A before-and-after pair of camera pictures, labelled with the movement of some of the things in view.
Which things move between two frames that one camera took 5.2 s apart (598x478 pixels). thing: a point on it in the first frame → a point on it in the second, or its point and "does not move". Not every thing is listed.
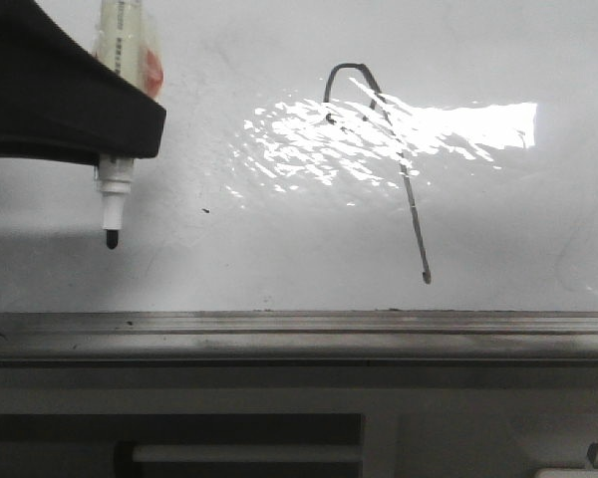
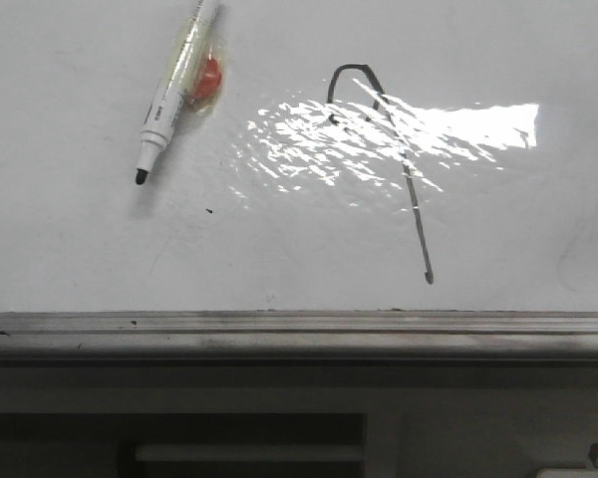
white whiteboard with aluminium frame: (340, 182) does not move
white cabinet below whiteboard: (298, 421) does not move
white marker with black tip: (122, 43) → (192, 82)
